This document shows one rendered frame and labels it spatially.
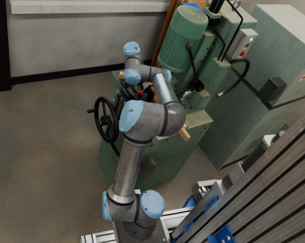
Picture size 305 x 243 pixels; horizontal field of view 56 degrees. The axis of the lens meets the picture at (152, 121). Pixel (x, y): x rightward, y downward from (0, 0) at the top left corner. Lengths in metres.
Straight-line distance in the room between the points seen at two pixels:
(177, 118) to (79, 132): 1.79
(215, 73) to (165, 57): 0.30
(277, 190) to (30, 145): 2.10
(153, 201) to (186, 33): 0.81
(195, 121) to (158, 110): 1.03
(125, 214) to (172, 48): 0.85
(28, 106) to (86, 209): 1.13
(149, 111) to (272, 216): 0.49
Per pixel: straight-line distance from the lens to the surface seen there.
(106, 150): 2.29
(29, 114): 2.81
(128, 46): 1.38
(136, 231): 1.37
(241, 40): 1.67
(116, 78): 1.91
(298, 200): 0.81
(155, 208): 1.23
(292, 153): 0.80
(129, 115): 0.95
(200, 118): 2.04
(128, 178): 1.11
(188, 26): 1.46
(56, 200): 2.33
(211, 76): 1.70
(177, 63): 1.58
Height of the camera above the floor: 2.09
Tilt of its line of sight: 44 degrees down
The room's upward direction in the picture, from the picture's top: 24 degrees clockwise
